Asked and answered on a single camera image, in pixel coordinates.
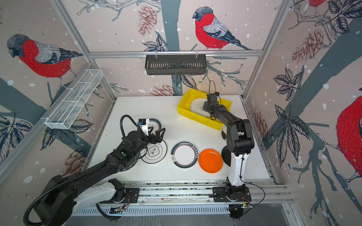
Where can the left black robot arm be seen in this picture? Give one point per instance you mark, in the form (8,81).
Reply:
(55,204)

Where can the black plate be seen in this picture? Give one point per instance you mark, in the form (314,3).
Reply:
(226,156)

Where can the plain cream plate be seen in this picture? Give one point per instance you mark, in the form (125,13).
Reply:
(196,107)

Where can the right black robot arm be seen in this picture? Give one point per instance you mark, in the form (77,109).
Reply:
(239,139)

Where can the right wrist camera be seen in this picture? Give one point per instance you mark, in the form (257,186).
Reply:
(213,98)

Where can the cream plate with dark patch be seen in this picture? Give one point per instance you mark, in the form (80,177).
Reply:
(224,132)

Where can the aluminium mounting rail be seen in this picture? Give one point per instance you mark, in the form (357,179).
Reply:
(201,193)

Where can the yellow plastic bin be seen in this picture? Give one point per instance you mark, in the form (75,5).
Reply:
(184,110)

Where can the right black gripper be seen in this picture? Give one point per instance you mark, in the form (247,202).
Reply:
(207,106)

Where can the orange plate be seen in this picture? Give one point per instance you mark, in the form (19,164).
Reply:
(210,161)

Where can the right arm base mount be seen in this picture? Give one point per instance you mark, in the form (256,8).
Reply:
(238,194)

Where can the black wall basket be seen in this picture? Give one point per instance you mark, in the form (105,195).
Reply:
(175,64)

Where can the green red rimmed white plate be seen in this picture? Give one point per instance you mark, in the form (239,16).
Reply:
(184,154)

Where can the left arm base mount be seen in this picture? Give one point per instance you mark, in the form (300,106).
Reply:
(127,196)

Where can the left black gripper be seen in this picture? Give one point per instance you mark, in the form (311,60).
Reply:
(158,138)

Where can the white wire mesh shelf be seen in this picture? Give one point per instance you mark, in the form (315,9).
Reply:
(76,97)

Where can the green lettered plate under arm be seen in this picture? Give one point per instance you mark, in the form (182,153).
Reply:
(127,163)

